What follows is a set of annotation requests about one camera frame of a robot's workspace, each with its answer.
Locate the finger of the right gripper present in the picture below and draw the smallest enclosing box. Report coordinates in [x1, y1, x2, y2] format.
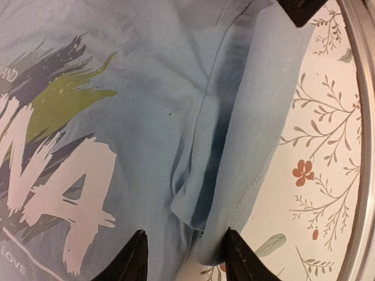
[277, 0, 327, 28]

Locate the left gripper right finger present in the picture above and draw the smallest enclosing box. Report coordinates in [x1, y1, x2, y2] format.
[224, 228, 281, 281]

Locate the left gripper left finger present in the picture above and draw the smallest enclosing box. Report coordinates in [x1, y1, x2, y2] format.
[101, 230, 148, 281]

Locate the light blue printed t-shirt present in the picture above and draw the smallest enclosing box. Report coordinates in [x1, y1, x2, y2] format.
[1, 1, 313, 280]

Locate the floral patterned table mat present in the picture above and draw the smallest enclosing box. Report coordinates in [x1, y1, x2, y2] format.
[202, 0, 370, 281]

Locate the front aluminium rail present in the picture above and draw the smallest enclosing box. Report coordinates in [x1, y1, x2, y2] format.
[338, 1, 374, 280]

